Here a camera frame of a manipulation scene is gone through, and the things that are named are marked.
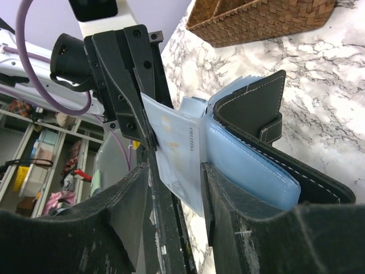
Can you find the black leather card holder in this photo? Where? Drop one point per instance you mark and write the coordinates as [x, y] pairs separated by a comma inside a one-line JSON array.
[[240, 124]]

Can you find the brown wicker divided tray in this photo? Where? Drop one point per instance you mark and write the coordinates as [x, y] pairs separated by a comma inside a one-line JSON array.
[[227, 23]]

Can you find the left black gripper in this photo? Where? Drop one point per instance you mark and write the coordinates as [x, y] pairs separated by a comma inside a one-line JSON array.
[[117, 66]]

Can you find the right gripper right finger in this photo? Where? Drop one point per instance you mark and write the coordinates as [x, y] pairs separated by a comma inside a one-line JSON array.
[[324, 234]]

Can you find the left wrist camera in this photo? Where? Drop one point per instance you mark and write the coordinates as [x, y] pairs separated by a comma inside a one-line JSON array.
[[97, 16]]

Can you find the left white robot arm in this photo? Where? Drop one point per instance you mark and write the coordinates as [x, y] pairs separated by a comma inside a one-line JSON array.
[[15, 77]]

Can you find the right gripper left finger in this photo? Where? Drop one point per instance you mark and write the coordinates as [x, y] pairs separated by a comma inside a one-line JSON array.
[[98, 235]]

